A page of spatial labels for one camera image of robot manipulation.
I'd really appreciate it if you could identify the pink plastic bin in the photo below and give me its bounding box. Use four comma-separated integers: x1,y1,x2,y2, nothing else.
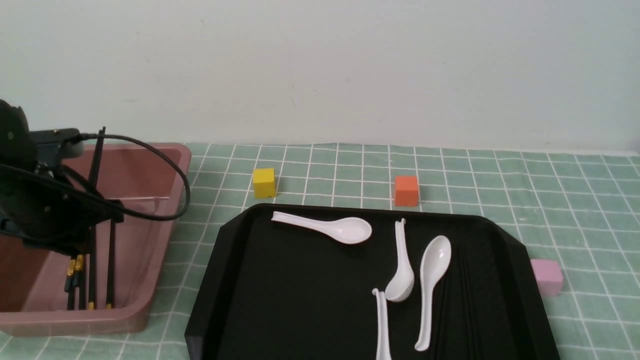
0,144,184,337

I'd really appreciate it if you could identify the black chopstick yellow band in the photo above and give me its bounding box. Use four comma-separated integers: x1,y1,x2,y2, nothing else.
64,127,106,310

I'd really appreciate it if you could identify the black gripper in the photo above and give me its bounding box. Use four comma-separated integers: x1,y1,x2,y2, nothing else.
0,101,125,256

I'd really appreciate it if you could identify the black chopstick yellow tip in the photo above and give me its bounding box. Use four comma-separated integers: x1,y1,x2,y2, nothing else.
87,227,98,310
105,220,117,309

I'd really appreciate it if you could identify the green checkered tablecloth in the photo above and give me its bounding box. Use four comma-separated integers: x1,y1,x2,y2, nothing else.
1,143,640,360

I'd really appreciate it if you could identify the orange cube block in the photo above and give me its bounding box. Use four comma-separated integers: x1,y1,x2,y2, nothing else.
393,175,420,207

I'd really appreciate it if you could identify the white spoon bottom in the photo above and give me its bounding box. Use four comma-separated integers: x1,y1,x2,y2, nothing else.
372,288,393,360

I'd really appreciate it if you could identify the black chopstick on tray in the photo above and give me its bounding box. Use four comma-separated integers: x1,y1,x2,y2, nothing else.
456,244,478,360

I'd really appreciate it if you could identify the white spoon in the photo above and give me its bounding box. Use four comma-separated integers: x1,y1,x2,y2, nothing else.
414,235,452,352
372,288,393,360
271,211,373,245
385,218,415,303

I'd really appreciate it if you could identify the yellow cube block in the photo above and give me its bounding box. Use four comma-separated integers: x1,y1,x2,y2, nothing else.
252,167,277,199

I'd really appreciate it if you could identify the pink cube block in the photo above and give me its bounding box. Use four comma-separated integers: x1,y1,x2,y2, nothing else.
530,259,564,297

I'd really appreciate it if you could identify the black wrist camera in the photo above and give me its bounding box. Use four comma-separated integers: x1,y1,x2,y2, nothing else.
29,128,84,167

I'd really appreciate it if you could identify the black plastic tray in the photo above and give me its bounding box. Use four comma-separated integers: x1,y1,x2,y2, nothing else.
185,203,561,360

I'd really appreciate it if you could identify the black cable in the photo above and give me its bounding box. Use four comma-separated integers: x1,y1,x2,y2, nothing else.
0,133,191,222

